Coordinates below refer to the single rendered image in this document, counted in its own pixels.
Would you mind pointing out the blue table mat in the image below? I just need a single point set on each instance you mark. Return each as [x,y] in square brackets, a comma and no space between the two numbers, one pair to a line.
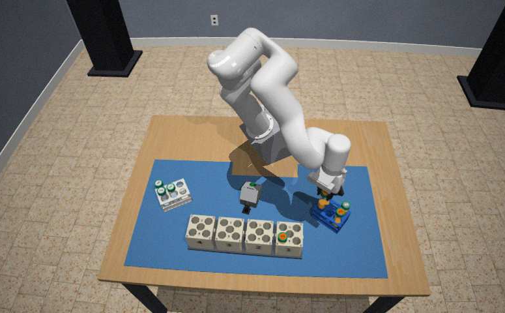
[159,238]

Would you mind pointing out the white tube rack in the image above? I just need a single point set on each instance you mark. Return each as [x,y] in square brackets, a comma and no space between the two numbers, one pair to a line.
[183,198]

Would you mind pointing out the cream bucket adapter with round holes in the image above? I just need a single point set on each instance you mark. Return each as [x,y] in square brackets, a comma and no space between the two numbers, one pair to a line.
[259,239]
[228,237]

